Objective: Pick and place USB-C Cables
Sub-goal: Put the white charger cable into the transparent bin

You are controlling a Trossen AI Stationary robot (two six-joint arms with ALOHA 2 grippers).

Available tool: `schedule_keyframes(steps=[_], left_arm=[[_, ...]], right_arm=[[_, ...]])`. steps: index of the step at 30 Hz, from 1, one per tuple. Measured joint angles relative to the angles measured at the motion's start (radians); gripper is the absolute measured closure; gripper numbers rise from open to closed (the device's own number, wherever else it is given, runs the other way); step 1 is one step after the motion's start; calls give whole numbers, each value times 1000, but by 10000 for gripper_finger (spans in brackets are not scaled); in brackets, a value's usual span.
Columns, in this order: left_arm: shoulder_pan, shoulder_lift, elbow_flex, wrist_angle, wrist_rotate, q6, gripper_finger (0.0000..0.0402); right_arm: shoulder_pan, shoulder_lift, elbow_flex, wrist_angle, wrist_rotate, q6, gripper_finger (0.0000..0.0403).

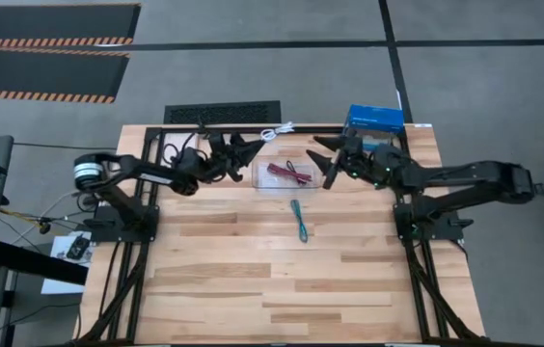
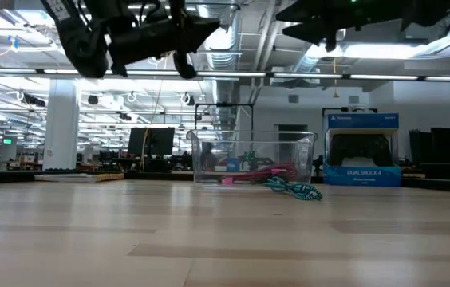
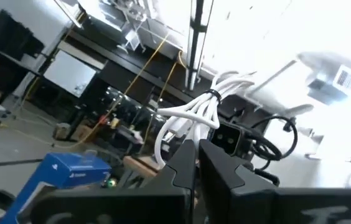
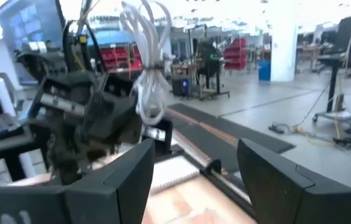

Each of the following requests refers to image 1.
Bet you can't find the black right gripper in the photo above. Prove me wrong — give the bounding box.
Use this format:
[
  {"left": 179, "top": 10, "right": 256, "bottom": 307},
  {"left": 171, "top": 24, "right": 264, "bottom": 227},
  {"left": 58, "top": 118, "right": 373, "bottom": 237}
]
[{"left": 305, "top": 136, "right": 384, "bottom": 190}]

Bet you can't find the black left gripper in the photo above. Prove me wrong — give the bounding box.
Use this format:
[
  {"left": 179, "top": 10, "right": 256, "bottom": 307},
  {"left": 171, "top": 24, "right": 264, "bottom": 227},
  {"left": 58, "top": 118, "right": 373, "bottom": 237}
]
[{"left": 175, "top": 133, "right": 267, "bottom": 184}]

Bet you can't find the white USB-C cable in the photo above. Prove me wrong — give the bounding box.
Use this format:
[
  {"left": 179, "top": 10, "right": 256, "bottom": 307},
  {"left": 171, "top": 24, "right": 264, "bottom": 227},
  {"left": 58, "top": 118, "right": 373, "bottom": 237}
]
[{"left": 260, "top": 120, "right": 296, "bottom": 143}]

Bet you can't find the pink red braided USB-C cable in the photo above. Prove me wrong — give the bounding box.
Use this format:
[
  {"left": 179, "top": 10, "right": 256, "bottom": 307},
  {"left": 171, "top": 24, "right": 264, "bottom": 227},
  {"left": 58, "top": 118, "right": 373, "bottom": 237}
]
[{"left": 265, "top": 160, "right": 313, "bottom": 186}]

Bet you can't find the teal braided USB-C cable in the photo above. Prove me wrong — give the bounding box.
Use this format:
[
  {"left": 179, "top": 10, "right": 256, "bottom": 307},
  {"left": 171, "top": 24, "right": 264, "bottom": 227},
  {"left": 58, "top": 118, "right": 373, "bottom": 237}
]
[{"left": 289, "top": 199, "right": 310, "bottom": 244}]

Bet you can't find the clear plastic container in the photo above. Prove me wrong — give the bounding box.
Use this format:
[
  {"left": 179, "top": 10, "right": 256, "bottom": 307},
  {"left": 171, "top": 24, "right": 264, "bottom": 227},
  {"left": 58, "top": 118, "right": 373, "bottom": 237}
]
[{"left": 251, "top": 161, "right": 324, "bottom": 190}]

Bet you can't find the black floor vent grate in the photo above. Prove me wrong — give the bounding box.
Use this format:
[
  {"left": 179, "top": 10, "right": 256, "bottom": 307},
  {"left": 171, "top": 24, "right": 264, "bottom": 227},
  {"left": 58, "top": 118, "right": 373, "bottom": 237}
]
[{"left": 163, "top": 100, "right": 283, "bottom": 125}]

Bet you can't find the blue DualShock controller box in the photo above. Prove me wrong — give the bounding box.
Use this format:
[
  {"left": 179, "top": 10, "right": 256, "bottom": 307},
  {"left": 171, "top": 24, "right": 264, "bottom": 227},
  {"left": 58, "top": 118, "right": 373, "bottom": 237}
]
[{"left": 342, "top": 104, "right": 406, "bottom": 148}]

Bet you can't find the black handheld controller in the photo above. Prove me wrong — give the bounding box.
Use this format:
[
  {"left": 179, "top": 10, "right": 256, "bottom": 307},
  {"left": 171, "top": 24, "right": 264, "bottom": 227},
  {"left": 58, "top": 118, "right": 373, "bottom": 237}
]
[{"left": 66, "top": 233, "right": 91, "bottom": 262}]

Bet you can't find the black hazard-striped floor mat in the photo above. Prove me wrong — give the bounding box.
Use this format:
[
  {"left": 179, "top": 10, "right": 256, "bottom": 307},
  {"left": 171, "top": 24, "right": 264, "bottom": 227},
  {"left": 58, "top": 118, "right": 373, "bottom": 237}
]
[{"left": 0, "top": 3, "right": 142, "bottom": 105}]

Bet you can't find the white paper sheet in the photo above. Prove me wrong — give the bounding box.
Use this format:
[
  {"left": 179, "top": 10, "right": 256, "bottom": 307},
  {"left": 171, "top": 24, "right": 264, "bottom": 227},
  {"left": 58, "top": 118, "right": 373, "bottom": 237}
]
[{"left": 40, "top": 230, "right": 94, "bottom": 295}]

